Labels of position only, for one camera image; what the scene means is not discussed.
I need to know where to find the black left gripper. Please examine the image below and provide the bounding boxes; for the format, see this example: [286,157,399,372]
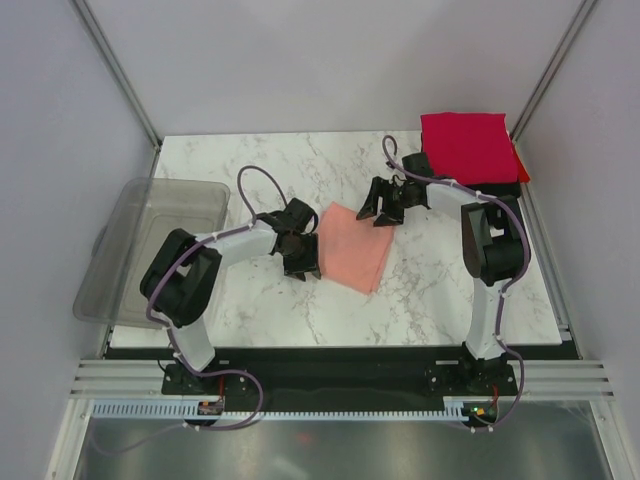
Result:
[280,232,321,282]

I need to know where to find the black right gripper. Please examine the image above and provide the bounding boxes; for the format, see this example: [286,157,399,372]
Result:
[356,177,417,228]

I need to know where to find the salmon pink t shirt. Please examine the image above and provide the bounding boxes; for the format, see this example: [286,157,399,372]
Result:
[317,202,395,295]

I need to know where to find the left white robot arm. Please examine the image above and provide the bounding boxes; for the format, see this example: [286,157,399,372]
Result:
[140,198,321,393]

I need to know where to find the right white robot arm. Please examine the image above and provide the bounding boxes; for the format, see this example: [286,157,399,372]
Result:
[356,152,531,394]

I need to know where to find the folded crimson t shirt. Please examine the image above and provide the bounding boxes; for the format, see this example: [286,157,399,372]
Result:
[420,112,518,185]

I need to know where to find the folded black t shirt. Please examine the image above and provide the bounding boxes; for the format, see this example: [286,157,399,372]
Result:
[465,182,522,199]

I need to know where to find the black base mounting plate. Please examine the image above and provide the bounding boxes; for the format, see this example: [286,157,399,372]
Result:
[106,346,521,411]

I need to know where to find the folded red t shirt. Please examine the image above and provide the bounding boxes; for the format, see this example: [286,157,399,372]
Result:
[511,141,531,184]

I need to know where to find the clear grey plastic bin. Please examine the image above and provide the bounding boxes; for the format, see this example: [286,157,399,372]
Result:
[73,178,230,329]

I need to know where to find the white slotted cable duct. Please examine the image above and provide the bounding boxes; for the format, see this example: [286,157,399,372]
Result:
[91,398,495,422]

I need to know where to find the aluminium front rail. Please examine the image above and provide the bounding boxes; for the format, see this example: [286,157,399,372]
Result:
[71,360,614,401]

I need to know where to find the aluminium corner post right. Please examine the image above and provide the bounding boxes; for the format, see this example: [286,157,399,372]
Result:
[510,0,600,143]

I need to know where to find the aluminium corner post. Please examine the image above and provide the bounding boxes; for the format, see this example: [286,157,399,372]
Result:
[510,0,600,143]
[69,0,162,153]

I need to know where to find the aluminium corner post left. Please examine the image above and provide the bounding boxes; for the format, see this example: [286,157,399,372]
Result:
[69,0,162,153]

